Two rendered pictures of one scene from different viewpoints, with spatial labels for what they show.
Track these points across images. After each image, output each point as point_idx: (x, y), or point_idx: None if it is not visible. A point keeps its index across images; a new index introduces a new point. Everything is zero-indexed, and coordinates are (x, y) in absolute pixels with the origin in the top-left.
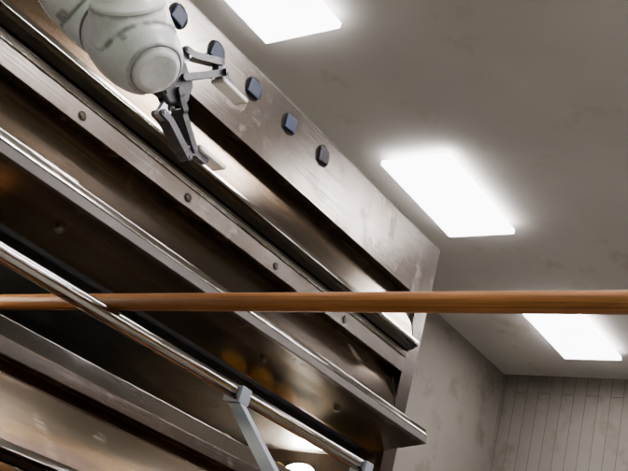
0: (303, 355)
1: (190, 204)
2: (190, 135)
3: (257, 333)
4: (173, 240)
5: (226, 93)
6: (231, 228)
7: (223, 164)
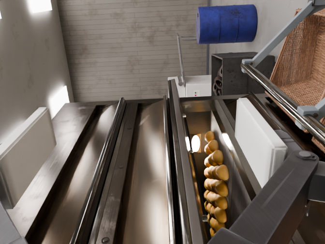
0: (180, 127)
1: (110, 236)
2: (295, 185)
3: (188, 153)
4: (147, 238)
5: (36, 159)
6: (111, 200)
7: (62, 222)
